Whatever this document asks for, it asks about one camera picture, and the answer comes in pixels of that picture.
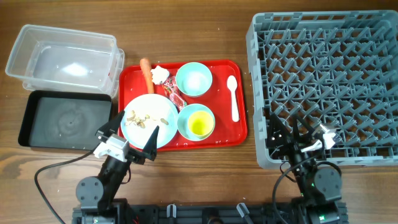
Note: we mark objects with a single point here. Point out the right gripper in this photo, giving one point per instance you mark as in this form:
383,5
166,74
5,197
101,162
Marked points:
292,147

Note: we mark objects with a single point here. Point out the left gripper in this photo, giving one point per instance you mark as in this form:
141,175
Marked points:
132,154

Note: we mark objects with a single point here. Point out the light blue bowl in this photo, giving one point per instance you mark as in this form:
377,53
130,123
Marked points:
182,121

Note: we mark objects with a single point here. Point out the yellow plastic cup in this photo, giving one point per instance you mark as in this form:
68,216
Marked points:
201,124

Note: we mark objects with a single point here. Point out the white plastic spoon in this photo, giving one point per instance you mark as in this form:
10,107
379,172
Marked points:
232,87

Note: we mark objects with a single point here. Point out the mint green bowl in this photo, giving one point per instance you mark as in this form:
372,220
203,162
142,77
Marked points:
194,79

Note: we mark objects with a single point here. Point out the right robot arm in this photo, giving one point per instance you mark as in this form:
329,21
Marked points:
319,183

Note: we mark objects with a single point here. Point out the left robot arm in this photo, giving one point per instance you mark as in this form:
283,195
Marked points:
96,194

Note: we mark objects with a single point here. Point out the grey dishwasher rack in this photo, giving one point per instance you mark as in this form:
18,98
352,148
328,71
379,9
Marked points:
337,68

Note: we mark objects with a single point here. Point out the peanut shell scraps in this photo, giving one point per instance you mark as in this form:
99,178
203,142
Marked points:
141,120

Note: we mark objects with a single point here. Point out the light blue plate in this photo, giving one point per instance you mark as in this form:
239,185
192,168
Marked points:
152,104

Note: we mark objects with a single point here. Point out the red candy wrapper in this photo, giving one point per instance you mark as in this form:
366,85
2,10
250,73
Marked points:
172,92

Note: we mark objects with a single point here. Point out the black rectangular tray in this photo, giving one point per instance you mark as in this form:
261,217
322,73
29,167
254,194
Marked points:
64,120

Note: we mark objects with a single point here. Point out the crumpled white tissue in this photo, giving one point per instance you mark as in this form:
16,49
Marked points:
159,75

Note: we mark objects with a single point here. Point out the orange carrot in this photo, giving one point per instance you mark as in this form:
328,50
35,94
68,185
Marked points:
146,67

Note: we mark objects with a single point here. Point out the red serving tray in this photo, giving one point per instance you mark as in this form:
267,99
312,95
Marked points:
218,99

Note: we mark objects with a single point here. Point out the clear plastic bin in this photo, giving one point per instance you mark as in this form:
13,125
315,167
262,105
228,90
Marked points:
57,59

